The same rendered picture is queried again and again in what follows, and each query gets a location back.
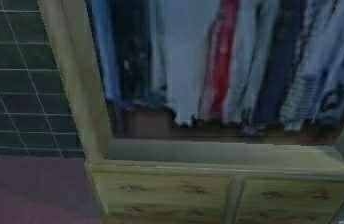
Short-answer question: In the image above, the pale grey hanging garment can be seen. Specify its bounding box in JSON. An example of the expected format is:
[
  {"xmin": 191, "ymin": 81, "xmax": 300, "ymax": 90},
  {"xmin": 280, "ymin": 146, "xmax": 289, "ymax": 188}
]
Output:
[{"xmin": 148, "ymin": 0, "xmax": 222, "ymax": 127}]

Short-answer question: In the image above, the red hanging garment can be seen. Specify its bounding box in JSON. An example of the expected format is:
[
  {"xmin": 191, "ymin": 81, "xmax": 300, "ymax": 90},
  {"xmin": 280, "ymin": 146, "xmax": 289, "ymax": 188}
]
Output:
[{"xmin": 198, "ymin": 0, "xmax": 241, "ymax": 121}]

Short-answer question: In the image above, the black hanging garment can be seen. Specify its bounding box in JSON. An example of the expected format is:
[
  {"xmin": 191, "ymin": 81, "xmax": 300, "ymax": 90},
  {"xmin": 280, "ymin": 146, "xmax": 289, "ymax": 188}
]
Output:
[{"xmin": 110, "ymin": 0, "xmax": 154, "ymax": 107}]

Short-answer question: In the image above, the pale wooden wardrobe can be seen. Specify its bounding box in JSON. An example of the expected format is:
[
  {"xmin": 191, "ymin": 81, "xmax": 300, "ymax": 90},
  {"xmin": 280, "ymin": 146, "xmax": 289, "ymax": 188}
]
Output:
[{"xmin": 37, "ymin": 0, "xmax": 344, "ymax": 224}]

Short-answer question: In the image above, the light blue hanging garment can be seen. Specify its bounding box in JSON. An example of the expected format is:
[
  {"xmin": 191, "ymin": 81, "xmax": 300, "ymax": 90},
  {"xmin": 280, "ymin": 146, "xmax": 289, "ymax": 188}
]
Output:
[{"xmin": 222, "ymin": 0, "xmax": 281, "ymax": 126}]

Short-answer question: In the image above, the dark navy hanging garment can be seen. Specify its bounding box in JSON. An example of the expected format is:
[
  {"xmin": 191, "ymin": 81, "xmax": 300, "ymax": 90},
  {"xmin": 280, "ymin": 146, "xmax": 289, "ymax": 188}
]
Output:
[{"xmin": 251, "ymin": 0, "xmax": 309, "ymax": 129}]

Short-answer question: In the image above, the grey striped hanging garment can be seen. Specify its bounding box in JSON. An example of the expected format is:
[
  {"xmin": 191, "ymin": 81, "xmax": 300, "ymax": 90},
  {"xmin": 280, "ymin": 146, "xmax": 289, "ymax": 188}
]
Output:
[{"xmin": 279, "ymin": 0, "xmax": 341, "ymax": 132}]

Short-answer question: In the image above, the blue patterned hanging garment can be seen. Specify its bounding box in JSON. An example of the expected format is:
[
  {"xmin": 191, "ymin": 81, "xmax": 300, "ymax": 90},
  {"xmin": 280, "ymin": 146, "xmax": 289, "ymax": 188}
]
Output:
[{"xmin": 313, "ymin": 0, "xmax": 344, "ymax": 126}]

